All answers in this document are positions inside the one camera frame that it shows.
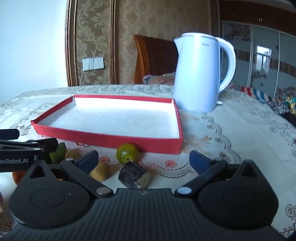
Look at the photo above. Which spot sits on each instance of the wooden wall trim frame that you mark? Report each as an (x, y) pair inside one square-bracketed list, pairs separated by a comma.
[(70, 46)]

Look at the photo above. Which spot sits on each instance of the white wall switch panel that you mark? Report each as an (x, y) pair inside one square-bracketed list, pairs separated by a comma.
[(92, 64)]

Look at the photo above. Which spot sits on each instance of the tan longan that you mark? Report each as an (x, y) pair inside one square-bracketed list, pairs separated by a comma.
[(100, 172), (72, 154)]

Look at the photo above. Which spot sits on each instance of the white electric kettle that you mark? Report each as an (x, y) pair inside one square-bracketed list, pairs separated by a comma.
[(196, 76)]

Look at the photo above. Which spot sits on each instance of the green round plum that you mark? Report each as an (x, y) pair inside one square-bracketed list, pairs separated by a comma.
[(126, 151)]

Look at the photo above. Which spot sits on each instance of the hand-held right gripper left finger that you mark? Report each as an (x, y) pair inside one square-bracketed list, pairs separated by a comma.
[(89, 160)]

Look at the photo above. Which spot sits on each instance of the colourful striped blanket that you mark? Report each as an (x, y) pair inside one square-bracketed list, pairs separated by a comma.
[(254, 93)]

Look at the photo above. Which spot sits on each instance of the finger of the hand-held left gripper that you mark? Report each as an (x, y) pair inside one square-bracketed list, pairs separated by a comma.
[(46, 144), (9, 134)]

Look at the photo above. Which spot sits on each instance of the green cylindrical piece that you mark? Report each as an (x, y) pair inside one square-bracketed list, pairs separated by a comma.
[(59, 154)]

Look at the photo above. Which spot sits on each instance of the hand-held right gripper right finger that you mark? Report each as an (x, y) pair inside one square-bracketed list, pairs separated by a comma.
[(197, 161)]

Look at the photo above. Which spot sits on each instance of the wardrobe with sliding doors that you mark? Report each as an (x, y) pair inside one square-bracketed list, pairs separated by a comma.
[(266, 46)]

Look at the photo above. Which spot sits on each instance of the dark eggplant piece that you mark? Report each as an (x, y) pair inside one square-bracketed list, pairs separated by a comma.
[(130, 172)]

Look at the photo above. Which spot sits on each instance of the dark floral bedding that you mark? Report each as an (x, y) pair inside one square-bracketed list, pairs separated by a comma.
[(277, 104)]

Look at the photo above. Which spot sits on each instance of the brown wooden headboard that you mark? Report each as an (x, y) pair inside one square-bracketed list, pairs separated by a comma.
[(152, 58)]

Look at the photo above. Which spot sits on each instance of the red shallow box tray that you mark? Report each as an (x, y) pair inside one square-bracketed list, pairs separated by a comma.
[(115, 120)]

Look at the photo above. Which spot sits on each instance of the colourful crumpled object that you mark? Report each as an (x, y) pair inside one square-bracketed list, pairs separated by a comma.
[(291, 104)]

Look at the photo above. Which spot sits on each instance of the pink blanket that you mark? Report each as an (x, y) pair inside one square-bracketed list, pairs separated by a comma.
[(159, 80)]

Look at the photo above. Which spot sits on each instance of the white kettle base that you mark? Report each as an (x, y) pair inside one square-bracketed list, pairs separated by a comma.
[(219, 102)]

